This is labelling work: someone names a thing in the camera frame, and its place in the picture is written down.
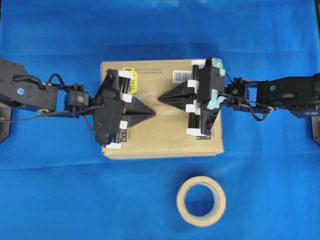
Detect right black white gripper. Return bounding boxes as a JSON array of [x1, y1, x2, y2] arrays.
[[158, 57, 226, 137]]

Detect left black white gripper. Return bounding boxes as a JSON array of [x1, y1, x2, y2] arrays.
[[92, 69, 156, 149]]

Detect clear tape strip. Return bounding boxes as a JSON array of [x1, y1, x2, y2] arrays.
[[133, 92, 187, 117]]

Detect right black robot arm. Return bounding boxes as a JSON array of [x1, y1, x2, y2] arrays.
[[158, 57, 320, 137]]

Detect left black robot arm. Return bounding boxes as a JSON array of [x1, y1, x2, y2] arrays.
[[0, 59, 156, 149]]

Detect brown cardboard box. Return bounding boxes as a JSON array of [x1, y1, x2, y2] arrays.
[[100, 59, 224, 160]]

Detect beige masking tape roll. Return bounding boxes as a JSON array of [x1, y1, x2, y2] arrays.
[[176, 176, 227, 227]]

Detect blue table cloth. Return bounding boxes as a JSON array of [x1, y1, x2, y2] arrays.
[[0, 0, 320, 240]]

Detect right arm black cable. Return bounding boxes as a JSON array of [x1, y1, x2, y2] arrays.
[[219, 68, 276, 123]]

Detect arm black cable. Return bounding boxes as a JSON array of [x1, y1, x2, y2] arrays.
[[219, 68, 276, 123], [0, 73, 106, 131]]

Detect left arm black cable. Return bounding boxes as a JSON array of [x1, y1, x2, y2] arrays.
[[0, 73, 106, 131]]

